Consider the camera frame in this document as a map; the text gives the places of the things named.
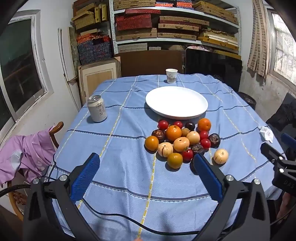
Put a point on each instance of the white metal shelf rack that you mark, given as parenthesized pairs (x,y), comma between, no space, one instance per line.
(178,39)

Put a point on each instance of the crumpled white tissue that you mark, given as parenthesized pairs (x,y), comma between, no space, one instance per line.
(267,134)

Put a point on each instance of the brown board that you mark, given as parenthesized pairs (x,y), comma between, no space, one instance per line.
(150,62)

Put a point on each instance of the white paper cup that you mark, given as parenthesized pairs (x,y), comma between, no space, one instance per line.
(171,76)

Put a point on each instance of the cardboard box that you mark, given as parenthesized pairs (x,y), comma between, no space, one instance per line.
(97,78)

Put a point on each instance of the white drink can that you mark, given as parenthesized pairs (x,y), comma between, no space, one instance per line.
(97,110)

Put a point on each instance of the large red patterned box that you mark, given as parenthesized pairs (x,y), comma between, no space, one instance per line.
(133,22)

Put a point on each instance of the white round plate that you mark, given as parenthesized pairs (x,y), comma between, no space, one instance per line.
(177,102)

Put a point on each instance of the greenish yellow orange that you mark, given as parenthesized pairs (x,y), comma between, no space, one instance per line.
(174,160)

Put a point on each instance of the hanging woven mat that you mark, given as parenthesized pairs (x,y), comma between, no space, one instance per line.
(257,41)

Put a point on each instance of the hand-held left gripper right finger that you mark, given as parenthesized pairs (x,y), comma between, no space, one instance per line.
(208,178)

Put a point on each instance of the black flat screen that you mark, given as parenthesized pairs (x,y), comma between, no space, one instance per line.
(212,67)

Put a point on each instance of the pale striped fruit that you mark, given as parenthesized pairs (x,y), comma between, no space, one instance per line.
(165,149)

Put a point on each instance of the white leaning board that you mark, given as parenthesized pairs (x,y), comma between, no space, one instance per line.
(66,64)

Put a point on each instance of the stack of tan woven boxes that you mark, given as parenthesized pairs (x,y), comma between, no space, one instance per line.
(178,30)

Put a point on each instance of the pale orange apple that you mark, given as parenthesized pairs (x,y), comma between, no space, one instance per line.
(181,144)

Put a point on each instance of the blue striped tablecloth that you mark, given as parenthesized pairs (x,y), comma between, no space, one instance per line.
(129,166)

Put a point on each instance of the yellow orange persimmon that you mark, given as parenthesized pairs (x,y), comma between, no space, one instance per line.
(151,143)

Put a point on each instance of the pale peach fruit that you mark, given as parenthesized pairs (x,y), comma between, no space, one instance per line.
(193,137)

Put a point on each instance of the pale cream fruit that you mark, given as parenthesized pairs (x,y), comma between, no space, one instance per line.
(220,156)

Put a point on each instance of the wooden chair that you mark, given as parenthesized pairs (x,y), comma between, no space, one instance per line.
(56,129)

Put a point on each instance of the window with white frame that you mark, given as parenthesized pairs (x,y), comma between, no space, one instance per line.
(20,69)

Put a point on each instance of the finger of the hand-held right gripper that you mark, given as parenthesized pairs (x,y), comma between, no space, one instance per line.
(270,152)
(289,142)

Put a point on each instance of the green patterned board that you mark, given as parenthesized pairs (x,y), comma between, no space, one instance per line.
(74,48)

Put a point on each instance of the stack of blue patterned boxes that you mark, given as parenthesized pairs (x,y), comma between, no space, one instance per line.
(94,49)

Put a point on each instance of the large orange with stem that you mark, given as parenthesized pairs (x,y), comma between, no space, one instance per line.
(173,133)

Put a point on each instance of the black jacket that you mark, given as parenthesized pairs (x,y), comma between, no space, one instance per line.
(283,113)

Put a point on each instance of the black round stool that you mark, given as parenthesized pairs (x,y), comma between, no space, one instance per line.
(247,100)

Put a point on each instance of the pile of olive woven boxes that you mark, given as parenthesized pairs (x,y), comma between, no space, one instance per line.
(89,15)

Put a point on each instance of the round orange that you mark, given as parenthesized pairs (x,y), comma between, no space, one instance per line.
(204,124)

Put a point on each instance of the pink garment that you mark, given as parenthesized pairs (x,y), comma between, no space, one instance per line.
(25,153)

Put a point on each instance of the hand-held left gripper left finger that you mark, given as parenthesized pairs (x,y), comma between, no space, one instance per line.
(84,178)

